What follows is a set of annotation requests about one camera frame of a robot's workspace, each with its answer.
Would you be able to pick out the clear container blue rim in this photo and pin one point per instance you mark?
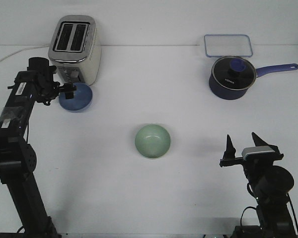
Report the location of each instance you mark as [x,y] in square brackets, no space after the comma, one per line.
[219,45]

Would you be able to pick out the green bowl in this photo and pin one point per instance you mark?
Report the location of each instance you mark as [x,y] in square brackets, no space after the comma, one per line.
[152,141]

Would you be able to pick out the silver two-slot toaster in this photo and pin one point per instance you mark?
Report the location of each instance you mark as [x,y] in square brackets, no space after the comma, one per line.
[75,49]

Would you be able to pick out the blue bowl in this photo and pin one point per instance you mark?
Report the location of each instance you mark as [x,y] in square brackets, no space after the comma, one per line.
[82,98]

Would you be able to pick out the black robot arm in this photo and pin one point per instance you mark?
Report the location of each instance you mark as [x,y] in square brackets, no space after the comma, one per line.
[17,157]
[270,185]

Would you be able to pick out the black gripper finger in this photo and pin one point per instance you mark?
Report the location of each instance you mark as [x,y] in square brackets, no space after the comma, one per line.
[69,87]
[257,140]
[69,95]
[230,150]

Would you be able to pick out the blue saucepan with handle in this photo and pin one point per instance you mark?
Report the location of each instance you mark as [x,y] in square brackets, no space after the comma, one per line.
[229,94]

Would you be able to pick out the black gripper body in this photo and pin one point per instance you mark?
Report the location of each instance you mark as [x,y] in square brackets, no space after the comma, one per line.
[256,164]
[47,88]

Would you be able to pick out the glass pot lid blue knob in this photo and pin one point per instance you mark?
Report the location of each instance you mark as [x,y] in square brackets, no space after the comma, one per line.
[233,73]

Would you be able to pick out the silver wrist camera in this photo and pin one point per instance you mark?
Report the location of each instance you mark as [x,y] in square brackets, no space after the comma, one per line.
[257,150]

